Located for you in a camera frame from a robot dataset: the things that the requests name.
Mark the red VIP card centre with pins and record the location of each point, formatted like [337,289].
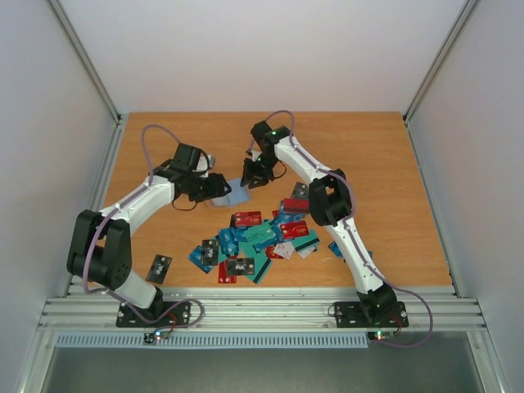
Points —
[294,230]

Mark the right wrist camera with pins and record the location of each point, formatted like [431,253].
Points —
[250,147]

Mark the blue slotted cable duct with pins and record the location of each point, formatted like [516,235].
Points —
[214,340]

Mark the left base plate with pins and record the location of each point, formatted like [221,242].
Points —
[130,316]

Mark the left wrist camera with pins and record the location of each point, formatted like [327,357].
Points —
[206,162]

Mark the blue card left bottom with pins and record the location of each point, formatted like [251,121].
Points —
[196,258]

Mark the red card upper right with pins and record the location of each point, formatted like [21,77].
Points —
[295,206]

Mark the black card on red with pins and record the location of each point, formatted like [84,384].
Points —
[240,266]

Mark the blue VIP card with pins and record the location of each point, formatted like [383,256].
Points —
[227,241]

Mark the teal card magnetic stripe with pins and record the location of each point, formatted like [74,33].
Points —
[262,265]

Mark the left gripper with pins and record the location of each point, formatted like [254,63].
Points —
[217,188]

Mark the blue card right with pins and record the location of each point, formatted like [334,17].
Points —
[333,247]

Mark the white card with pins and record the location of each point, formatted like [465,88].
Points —
[284,250]

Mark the red card bottom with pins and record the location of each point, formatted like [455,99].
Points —
[223,277]

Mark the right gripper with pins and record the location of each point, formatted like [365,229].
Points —
[254,175]

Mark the black VIP card left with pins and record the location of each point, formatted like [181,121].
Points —
[210,252]

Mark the red VIP card upper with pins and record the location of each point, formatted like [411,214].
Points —
[244,219]

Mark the red vip card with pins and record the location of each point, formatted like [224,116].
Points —
[294,230]
[244,219]

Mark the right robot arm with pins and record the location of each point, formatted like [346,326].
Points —
[330,206]

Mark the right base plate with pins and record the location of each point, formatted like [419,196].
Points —
[348,314]

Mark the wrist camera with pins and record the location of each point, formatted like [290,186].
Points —
[206,162]
[250,147]

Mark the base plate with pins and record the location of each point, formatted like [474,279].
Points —
[130,316]
[348,314]

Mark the black card lone left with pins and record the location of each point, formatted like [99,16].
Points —
[159,268]

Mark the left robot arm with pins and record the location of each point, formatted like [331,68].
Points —
[101,248]

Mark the teal VIP card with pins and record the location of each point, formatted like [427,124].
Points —
[261,236]

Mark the black card top right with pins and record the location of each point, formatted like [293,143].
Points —
[300,191]

